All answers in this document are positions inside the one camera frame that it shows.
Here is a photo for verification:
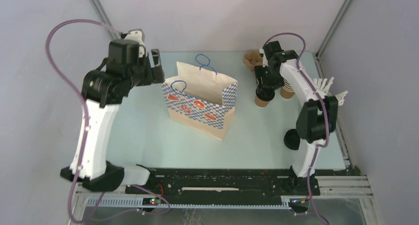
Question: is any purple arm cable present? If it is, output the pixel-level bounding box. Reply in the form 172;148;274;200
261;32;330;224
45;19;171;224

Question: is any black plastic cup lid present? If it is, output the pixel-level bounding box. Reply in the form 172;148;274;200
255;88;275;102

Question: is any blue checkered paper bag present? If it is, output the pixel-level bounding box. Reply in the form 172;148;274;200
162;59;238;140

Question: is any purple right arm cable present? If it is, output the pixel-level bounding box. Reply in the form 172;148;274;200
261;32;330;224

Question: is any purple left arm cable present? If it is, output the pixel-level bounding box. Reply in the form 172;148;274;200
45;19;171;224

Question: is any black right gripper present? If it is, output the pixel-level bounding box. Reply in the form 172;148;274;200
253;64;285;92

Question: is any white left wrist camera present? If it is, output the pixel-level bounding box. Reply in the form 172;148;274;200
120;29;148;58

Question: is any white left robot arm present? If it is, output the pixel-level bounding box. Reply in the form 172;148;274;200
60;40;165;194

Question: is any stack of black lids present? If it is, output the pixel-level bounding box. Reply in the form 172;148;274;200
284;129;300;151

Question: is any stack of brown paper cups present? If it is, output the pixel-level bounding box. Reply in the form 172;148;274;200
280;79;295;99

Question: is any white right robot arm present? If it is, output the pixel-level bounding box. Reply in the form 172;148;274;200
254;41;338;194

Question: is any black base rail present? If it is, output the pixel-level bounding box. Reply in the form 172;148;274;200
77;168;374;209

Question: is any brown pulp cup carrier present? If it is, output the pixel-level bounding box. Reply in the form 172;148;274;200
243;50;263;72

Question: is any brown paper cup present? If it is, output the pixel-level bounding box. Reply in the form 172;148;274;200
254;88;275;108

